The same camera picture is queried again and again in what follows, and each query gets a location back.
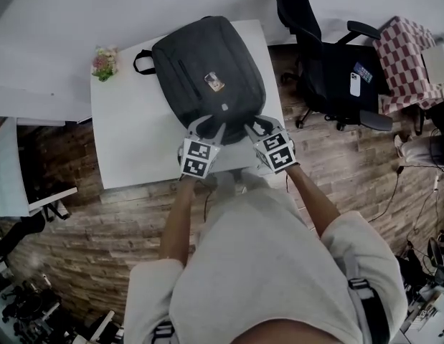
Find black office chair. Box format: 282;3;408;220
0;211;47;265
275;0;395;133

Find white table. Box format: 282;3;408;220
89;19;285;191
0;116;79;218

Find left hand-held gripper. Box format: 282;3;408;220
176;114;229;178

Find dark smartphone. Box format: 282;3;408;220
352;61;374;84

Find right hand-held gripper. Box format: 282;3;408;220
243;114;302;176

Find person's white shirt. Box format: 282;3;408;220
123;187;410;344

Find red white checkered tablecloth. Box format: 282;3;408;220
372;15;444;116

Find black shoulder strap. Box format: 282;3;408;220
346;277;392;344

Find dark grey backpack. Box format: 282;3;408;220
132;15;273;147

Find person's left forearm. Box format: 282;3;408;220
158;176;198;265

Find person's light trousers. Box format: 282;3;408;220
200;166;271;200

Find black cable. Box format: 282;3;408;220
366;163;406;226

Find person's right forearm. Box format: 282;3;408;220
285;163;342;240

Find white microwave oven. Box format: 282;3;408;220
420;44;444;84

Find white smartphone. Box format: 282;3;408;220
349;71;362;97

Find small potted flowers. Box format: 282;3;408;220
90;45;120;83

